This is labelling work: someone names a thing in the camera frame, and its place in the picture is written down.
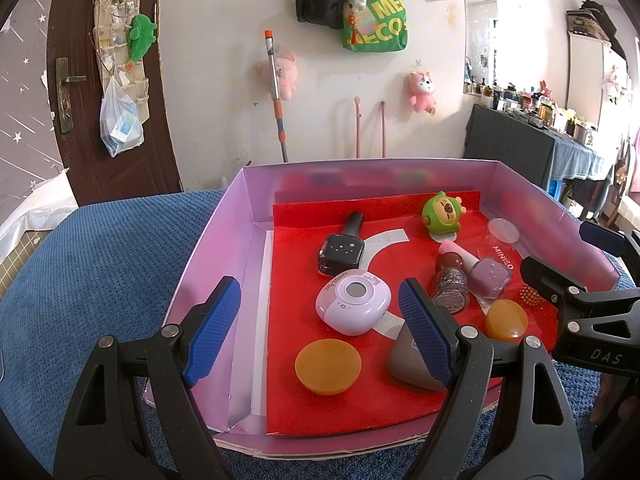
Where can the patterned storage box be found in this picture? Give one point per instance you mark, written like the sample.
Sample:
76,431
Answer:
580,25

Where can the brown wooden door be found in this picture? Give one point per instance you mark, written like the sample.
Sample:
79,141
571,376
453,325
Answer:
75,160

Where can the bright pink plush toy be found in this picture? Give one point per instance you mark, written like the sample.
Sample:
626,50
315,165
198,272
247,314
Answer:
422,92

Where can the pink nail polish bottle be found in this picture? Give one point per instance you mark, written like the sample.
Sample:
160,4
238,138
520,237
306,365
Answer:
490,277

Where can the table with dark cloth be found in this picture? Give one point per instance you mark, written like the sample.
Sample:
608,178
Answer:
515,145

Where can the green plush toy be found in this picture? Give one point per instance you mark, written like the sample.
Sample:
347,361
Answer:
140,35

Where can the grey eye shadow case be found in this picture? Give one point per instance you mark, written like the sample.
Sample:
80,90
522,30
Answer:
405,360

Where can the black nail polish bottle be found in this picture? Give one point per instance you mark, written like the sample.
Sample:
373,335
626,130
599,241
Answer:
340,255

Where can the white round mini camera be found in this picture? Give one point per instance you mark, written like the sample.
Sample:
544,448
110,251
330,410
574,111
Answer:
350,305

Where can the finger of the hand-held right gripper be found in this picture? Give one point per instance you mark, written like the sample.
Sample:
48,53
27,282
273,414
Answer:
600,235
545,272

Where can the pink pole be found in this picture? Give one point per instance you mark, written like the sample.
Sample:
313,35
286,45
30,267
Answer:
358,130
383,130

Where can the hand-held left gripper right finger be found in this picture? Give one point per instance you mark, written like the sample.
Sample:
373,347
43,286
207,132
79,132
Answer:
425,330

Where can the glitter nail polish bottle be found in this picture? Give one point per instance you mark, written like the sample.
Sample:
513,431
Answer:
450,290

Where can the purple cardboard box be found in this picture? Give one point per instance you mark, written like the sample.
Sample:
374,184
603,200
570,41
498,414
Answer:
240,220

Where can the beige hanging organizer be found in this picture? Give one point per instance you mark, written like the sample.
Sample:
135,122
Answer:
107,20

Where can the large orange round container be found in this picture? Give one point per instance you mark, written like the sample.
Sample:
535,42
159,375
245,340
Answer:
327,367

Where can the small orange round container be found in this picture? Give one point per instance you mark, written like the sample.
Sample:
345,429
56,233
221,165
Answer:
506,320

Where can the pale pink plush toy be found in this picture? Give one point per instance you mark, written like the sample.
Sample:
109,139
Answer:
285,75

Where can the row of cosmetic bottles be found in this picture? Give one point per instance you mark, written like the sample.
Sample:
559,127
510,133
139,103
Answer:
540,105

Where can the red paper sheet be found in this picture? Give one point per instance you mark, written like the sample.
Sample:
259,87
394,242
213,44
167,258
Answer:
295,310

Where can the green tote bag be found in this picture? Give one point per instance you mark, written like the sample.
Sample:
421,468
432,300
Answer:
380,30

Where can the frameless wall mirror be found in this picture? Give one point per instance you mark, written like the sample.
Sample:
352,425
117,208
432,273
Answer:
480,20

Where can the blue textured blanket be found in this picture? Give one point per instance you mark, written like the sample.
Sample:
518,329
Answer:
100,260

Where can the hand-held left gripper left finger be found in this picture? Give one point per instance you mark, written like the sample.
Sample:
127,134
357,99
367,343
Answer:
212,327

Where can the clear plastic bag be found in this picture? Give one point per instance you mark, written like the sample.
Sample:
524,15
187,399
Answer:
120,130

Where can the black bag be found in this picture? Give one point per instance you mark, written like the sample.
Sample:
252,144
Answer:
610,20

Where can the blue plastic stool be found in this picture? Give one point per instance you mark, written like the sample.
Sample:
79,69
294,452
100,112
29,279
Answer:
556,189

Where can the green toy figure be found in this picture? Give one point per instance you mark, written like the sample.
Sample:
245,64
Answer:
442,212

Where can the person's right hand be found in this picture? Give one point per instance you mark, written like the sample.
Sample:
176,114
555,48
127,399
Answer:
602,400

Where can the white wardrobe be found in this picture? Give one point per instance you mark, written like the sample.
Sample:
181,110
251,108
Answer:
585,75

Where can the white plastic sheet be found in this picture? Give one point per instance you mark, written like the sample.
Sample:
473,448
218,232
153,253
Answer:
30,210

